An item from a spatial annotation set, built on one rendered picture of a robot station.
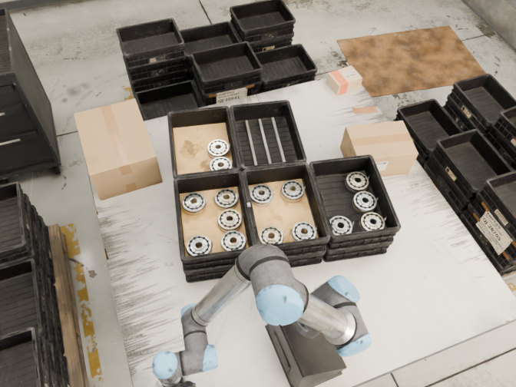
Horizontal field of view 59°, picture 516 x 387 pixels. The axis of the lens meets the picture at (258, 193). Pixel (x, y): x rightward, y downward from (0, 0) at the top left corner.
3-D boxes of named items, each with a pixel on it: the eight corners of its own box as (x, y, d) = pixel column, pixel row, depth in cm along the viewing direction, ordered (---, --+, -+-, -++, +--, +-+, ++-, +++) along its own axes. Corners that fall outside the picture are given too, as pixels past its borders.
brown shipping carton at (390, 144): (351, 180, 228) (358, 160, 215) (339, 147, 241) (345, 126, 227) (408, 173, 232) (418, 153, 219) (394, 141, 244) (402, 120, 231)
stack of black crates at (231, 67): (246, 90, 342) (247, 40, 306) (260, 119, 327) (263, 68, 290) (194, 103, 333) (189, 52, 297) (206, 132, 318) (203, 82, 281)
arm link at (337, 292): (326, 294, 171) (354, 275, 165) (339, 327, 161) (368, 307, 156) (305, 287, 163) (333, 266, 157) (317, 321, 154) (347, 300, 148)
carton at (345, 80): (348, 75, 273) (351, 65, 267) (359, 87, 267) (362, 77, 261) (325, 83, 269) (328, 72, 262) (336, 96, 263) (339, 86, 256)
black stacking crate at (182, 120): (240, 185, 211) (241, 170, 202) (176, 193, 207) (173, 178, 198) (229, 122, 233) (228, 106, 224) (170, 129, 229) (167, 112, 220)
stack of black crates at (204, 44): (229, 57, 363) (229, 20, 335) (242, 82, 348) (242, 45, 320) (180, 68, 354) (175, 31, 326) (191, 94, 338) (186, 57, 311)
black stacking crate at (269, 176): (326, 253, 192) (330, 239, 183) (256, 262, 189) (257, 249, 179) (304, 177, 215) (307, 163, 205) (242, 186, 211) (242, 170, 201)
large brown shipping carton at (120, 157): (84, 140, 237) (73, 113, 221) (141, 126, 245) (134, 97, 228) (100, 200, 217) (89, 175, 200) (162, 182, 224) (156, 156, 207)
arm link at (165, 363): (180, 372, 134) (151, 378, 133) (184, 381, 143) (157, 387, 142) (177, 345, 138) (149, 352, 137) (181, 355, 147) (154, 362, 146)
